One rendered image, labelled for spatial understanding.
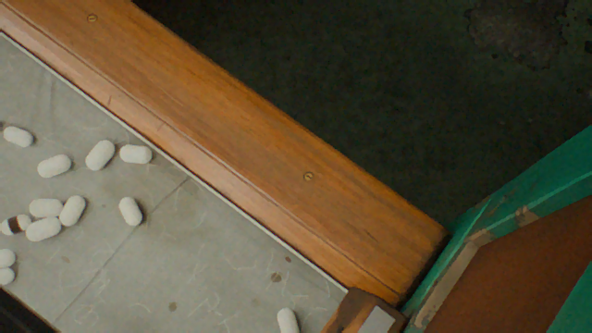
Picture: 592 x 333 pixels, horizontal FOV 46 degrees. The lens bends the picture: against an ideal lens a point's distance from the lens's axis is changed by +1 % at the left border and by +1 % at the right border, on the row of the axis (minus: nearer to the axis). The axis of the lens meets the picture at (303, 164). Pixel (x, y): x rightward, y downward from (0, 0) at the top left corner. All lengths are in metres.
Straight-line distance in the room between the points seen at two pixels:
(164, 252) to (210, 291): 0.07
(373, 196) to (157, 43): 0.31
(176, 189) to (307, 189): 0.15
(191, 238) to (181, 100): 0.16
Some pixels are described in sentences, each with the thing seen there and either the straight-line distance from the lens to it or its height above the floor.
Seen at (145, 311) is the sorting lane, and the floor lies 0.74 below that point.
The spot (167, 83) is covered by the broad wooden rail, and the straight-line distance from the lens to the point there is 0.81.
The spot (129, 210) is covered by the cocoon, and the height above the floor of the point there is 0.76.
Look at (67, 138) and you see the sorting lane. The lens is 0.84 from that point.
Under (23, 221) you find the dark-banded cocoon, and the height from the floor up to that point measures 0.76.
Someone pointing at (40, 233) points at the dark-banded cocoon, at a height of 0.76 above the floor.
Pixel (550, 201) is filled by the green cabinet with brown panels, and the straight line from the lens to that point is 0.50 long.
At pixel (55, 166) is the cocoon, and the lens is 0.81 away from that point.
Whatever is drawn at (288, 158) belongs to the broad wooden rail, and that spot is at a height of 0.76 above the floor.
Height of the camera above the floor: 1.51
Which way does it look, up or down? 75 degrees down
